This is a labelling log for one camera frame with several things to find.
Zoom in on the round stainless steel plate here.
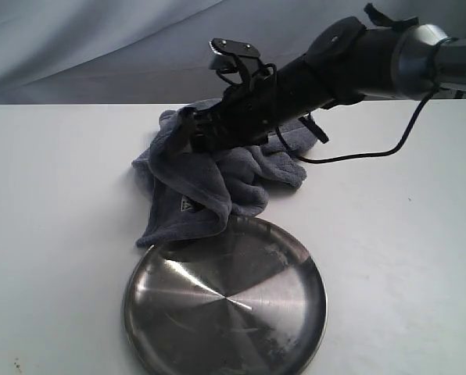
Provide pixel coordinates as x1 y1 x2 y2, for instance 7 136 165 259
122 216 328 374

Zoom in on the grey fleece towel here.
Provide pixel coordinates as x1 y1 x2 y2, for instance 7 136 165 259
132 109 306 248

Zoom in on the grey backdrop curtain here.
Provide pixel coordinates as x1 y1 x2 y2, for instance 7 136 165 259
0 1 367 105

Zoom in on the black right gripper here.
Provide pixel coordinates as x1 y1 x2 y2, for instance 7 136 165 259
168 73 284 155

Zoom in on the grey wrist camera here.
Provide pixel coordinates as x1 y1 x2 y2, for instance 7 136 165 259
209 38 260 73

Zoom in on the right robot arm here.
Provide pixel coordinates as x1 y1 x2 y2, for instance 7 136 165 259
165 17 466 155

